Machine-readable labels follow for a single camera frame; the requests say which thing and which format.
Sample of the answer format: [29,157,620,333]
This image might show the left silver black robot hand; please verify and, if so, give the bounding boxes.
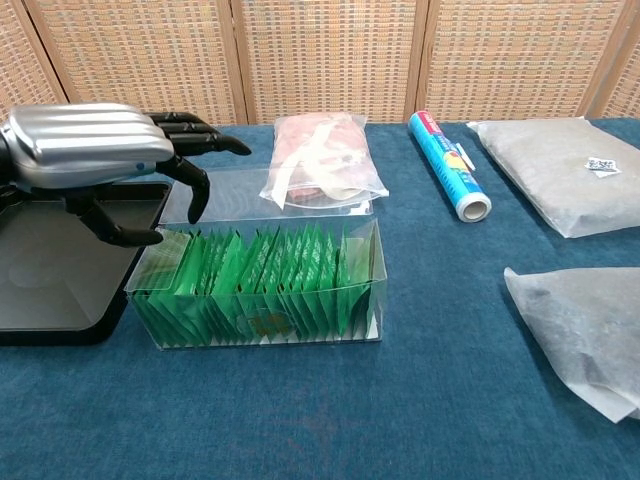
[0,103,253,249]

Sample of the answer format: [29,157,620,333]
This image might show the green items clear package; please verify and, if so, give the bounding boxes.
[123,167,390,351]

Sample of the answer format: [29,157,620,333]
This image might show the black square plastic tray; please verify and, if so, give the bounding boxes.
[0,180,174,347]

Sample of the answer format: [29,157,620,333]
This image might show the clear bag with pink cloth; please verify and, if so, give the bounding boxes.
[258,112,390,210]

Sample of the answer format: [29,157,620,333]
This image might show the large frosted bag grey contents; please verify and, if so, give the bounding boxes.
[467,117,640,239]

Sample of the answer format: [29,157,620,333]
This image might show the small frosted bag dark contents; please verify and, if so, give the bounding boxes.
[503,266,640,424]

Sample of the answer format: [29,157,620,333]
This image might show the woven bamboo folding screen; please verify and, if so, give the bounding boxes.
[0,0,640,127]

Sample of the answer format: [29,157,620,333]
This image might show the blue carpet table mat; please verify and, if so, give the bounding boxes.
[0,117,640,480]

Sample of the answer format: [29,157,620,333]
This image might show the blue cling film roll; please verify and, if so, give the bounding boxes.
[408,110,493,224]

